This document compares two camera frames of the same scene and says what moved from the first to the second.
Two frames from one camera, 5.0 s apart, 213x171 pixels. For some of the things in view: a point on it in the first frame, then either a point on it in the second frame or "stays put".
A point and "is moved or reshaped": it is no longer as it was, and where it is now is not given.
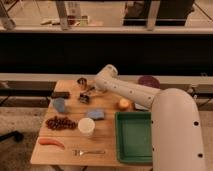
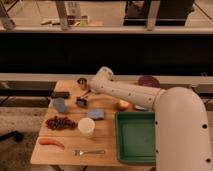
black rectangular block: x=61 y=94 stays put
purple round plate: x=149 y=80 stays put
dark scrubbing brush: x=84 y=98 is moved or reshaped
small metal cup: x=82 y=83 stays put
